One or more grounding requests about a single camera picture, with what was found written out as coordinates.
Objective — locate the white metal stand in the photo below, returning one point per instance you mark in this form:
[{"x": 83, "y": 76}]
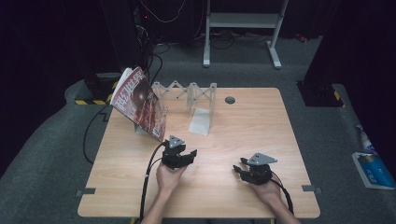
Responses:
[{"x": 243, "y": 20}]

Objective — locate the person's left hand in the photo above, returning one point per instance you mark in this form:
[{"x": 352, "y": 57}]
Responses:
[{"x": 169, "y": 180}]

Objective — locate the small red object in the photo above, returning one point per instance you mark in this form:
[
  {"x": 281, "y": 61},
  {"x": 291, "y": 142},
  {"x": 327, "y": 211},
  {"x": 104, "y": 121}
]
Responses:
[{"x": 301, "y": 38}]

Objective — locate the black yellow striped base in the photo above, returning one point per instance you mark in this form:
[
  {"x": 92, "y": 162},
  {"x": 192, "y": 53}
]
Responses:
[{"x": 93, "y": 91}]

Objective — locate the small black round disc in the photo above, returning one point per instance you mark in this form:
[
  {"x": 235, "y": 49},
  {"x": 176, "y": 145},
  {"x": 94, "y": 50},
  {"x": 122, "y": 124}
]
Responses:
[{"x": 230, "y": 100}]

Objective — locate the grey tape piece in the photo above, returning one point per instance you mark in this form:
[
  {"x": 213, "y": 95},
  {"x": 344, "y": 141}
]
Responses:
[
  {"x": 85, "y": 192},
  {"x": 311, "y": 188}
]

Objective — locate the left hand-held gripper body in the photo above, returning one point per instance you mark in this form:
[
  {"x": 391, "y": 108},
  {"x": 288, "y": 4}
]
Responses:
[{"x": 172, "y": 157}]

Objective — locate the red glossy magazine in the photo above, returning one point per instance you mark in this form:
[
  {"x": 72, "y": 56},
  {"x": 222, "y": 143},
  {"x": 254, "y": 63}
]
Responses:
[{"x": 140, "y": 102}]

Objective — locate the white expandable bookend rack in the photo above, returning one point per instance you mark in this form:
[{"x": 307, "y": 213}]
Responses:
[{"x": 199, "y": 121}]

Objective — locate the black perforated base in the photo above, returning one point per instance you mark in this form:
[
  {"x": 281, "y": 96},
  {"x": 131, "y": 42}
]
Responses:
[{"x": 320, "y": 95}]

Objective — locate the blue white package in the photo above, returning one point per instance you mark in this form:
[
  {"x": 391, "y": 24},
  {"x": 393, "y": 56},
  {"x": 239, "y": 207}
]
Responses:
[{"x": 375, "y": 172}]

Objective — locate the person's right hand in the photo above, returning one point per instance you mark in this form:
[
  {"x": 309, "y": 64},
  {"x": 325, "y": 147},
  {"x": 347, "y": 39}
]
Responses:
[{"x": 267, "y": 193}]

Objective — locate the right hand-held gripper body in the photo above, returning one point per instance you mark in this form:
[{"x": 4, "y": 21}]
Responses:
[{"x": 260, "y": 172}]

